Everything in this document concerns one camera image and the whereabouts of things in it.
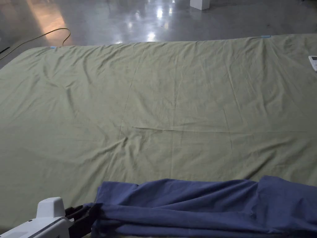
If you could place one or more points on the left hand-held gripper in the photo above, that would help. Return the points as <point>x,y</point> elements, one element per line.
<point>47,218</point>

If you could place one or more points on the dark blue shirt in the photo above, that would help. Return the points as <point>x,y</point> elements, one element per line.
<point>198,208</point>

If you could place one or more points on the bed with pale green sheet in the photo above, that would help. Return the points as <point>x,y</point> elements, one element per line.
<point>158,104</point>

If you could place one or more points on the white box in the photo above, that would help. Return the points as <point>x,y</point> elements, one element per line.
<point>199,4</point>

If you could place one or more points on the white remote control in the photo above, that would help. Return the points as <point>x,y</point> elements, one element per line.
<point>313,62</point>

